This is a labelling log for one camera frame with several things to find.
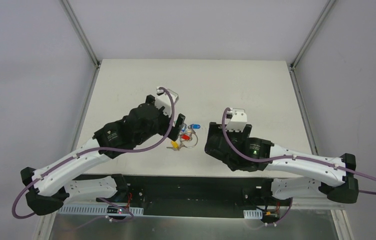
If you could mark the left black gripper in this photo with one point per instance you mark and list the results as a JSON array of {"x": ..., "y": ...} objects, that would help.
[{"x": 166, "y": 119}]

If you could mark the aluminium frame rail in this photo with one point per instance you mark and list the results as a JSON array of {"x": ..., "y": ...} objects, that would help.
[{"x": 315, "y": 203}]

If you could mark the yellow key tag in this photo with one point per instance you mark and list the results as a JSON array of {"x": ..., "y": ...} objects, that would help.
[{"x": 174, "y": 146}]

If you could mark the large silver keyring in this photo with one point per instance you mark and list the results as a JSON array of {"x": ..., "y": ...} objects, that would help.
[{"x": 189, "y": 144}]

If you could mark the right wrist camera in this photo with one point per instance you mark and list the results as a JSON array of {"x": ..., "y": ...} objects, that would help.
[{"x": 235, "y": 119}]

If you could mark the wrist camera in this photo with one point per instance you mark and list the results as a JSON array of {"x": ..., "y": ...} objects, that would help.
[
  {"x": 162, "y": 100},
  {"x": 235, "y": 119}
]

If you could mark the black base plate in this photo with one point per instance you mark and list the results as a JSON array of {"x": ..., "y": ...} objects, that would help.
[{"x": 193, "y": 196}]

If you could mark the blue tag key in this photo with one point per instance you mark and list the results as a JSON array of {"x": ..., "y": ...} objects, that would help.
[{"x": 194, "y": 126}]

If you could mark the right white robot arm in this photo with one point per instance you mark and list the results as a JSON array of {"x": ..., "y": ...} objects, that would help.
[{"x": 316, "y": 175}]

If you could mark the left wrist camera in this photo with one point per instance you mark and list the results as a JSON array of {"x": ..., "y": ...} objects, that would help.
[{"x": 162, "y": 100}]

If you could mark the red key tag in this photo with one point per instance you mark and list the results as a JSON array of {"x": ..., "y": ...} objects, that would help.
[{"x": 185, "y": 137}]

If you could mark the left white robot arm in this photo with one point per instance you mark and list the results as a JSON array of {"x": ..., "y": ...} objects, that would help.
[{"x": 49, "y": 188}]

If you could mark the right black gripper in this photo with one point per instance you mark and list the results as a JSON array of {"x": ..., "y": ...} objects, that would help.
[{"x": 220, "y": 138}]

